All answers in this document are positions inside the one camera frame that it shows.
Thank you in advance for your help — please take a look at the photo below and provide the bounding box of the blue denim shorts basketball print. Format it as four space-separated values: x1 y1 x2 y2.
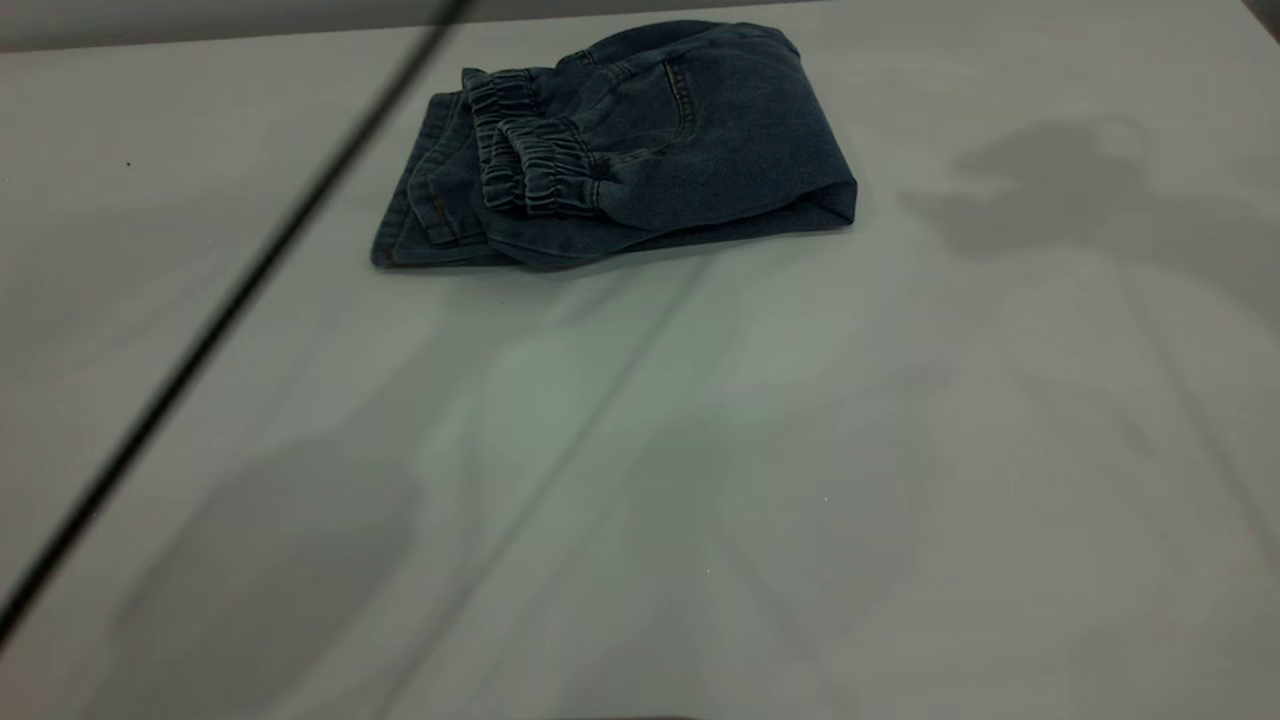
371 19 860 272

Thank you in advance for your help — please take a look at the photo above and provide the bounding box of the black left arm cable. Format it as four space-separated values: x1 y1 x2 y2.
0 0 477 643

